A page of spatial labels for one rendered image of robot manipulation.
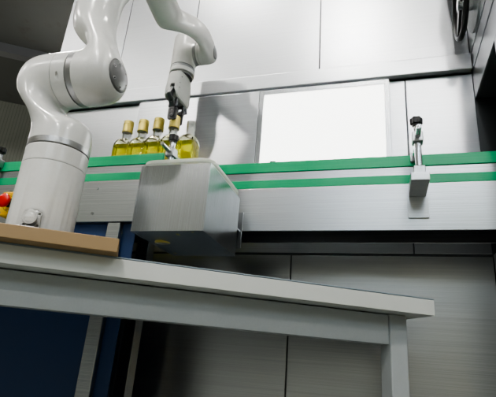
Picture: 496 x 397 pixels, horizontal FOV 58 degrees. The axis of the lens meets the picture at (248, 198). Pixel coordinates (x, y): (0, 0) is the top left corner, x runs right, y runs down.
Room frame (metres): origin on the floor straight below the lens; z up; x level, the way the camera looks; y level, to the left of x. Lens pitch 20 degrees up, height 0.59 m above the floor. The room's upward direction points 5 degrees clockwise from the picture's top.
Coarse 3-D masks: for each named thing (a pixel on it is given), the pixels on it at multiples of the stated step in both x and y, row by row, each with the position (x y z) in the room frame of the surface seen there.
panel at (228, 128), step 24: (216, 96) 1.39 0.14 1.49; (240, 96) 1.36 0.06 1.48; (264, 96) 1.34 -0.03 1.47; (384, 96) 1.22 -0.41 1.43; (168, 120) 1.44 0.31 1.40; (192, 120) 1.41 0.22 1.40; (216, 120) 1.39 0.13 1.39; (240, 120) 1.36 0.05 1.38; (216, 144) 1.38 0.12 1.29; (240, 144) 1.36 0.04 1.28
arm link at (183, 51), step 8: (176, 40) 1.27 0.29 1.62; (184, 40) 1.25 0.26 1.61; (192, 40) 1.26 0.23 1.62; (176, 48) 1.26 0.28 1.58; (184, 48) 1.25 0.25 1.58; (192, 48) 1.25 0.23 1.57; (176, 56) 1.26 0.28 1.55; (184, 56) 1.25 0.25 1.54; (192, 56) 1.26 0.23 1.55; (192, 64) 1.27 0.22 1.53
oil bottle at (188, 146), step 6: (180, 138) 1.26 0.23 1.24; (186, 138) 1.26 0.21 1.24; (192, 138) 1.25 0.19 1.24; (180, 144) 1.26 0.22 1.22; (186, 144) 1.25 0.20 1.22; (192, 144) 1.25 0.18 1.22; (198, 144) 1.29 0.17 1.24; (180, 150) 1.26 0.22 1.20; (186, 150) 1.25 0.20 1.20; (192, 150) 1.25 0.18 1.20; (198, 150) 1.29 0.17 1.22; (180, 156) 1.26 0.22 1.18; (186, 156) 1.25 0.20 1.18; (192, 156) 1.26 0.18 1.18
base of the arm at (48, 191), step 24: (48, 144) 0.77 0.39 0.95; (24, 168) 0.78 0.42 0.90; (48, 168) 0.77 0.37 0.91; (72, 168) 0.80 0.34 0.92; (24, 192) 0.78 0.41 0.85; (48, 192) 0.78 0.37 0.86; (72, 192) 0.81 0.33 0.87; (24, 216) 0.76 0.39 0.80; (48, 216) 0.78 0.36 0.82; (72, 216) 0.83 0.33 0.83
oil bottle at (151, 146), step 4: (152, 136) 1.29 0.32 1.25; (156, 136) 1.29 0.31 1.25; (148, 140) 1.29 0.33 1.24; (152, 140) 1.29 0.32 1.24; (156, 140) 1.28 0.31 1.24; (160, 140) 1.29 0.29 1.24; (144, 144) 1.30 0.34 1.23; (148, 144) 1.29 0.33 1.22; (152, 144) 1.29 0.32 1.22; (156, 144) 1.28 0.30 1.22; (144, 148) 1.29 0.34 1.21; (148, 148) 1.29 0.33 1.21; (152, 148) 1.29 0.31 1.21; (156, 148) 1.28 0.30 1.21; (144, 152) 1.29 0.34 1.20; (148, 152) 1.29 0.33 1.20; (152, 152) 1.29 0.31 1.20; (156, 152) 1.28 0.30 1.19
